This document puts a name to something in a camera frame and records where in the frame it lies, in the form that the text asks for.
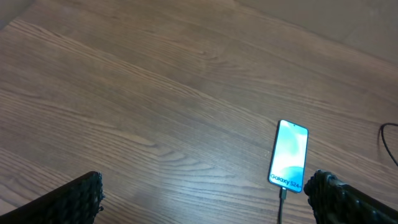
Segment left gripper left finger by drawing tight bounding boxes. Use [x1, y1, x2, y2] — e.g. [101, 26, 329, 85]
[1, 171, 104, 224]

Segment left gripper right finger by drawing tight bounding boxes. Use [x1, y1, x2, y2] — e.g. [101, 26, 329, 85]
[303, 170, 397, 224]

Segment blue Samsung smartphone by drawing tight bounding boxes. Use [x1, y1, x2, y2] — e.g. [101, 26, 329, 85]
[268, 119, 309, 193]

